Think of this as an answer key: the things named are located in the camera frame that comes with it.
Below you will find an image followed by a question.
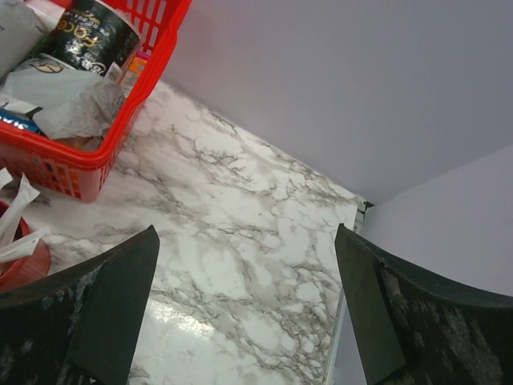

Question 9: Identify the black printed can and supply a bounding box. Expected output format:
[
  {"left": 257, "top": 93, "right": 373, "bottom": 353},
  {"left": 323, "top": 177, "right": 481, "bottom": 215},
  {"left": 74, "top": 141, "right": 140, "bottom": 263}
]
[{"left": 41, "top": 0, "right": 141, "bottom": 83}]

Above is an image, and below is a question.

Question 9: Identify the grey cloth in basket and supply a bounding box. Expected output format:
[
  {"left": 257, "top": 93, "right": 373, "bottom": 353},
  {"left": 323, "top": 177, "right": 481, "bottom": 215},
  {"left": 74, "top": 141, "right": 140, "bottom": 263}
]
[{"left": 1, "top": 57, "right": 125, "bottom": 140}]

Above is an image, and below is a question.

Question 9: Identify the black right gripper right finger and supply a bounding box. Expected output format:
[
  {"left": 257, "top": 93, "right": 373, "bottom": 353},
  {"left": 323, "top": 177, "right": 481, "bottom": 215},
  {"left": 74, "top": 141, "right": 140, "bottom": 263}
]
[{"left": 334, "top": 225, "right": 512, "bottom": 384}]

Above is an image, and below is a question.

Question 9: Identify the red straw holder cup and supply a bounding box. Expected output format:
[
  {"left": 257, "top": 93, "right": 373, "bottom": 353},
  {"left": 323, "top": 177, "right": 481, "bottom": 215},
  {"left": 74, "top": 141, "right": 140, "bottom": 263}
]
[{"left": 0, "top": 200, "right": 52, "bottom": 292}]

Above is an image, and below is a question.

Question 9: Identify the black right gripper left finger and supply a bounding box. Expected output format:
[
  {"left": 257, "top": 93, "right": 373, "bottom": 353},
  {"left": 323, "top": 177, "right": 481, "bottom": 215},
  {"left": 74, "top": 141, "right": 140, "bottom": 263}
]
[{"left": 1, "top": 226, "right": 160, "bottom": 384}]

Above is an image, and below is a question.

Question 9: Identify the white wrapped straws bundle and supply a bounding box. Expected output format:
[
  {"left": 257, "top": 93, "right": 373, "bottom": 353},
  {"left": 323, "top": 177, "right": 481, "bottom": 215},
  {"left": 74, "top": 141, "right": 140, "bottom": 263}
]
[{"left": 1, "top": 174, "right": 46, "bottom": 264}]

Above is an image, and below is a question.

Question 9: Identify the red plastic shopping basket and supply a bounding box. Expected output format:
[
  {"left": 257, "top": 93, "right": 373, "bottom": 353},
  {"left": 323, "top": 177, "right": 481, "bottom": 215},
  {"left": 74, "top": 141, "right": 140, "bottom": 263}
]
[{"left": 1, "top": 1, "right": 189, "bottom": 201}]

